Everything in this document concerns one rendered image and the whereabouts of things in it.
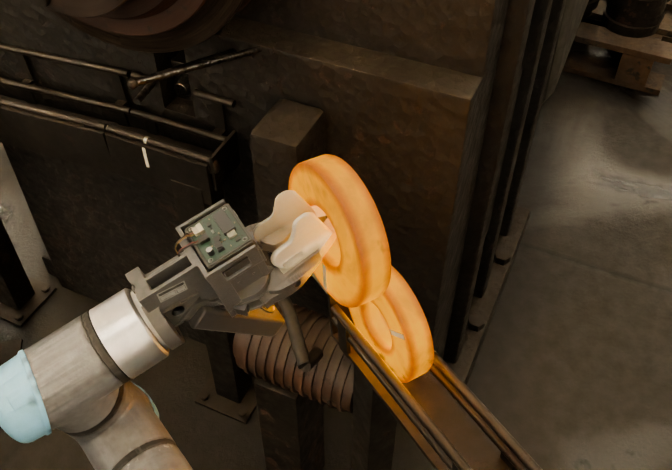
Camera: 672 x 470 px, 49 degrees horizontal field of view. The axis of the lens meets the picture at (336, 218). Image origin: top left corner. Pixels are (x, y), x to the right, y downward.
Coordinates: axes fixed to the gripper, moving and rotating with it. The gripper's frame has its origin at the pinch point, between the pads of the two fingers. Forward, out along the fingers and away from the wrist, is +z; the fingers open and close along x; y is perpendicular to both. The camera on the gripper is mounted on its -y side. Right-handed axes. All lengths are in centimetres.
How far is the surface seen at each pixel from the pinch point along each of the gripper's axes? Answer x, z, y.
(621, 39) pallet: 91, 137, -116
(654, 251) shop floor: 26, 86, -118
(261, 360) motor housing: 16.3, -14.6, -40.4
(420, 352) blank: -7.4, 1.8, -20.3
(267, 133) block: 29.8, 3.1, -13.3
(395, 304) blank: -3.0, 2.2, -15.5
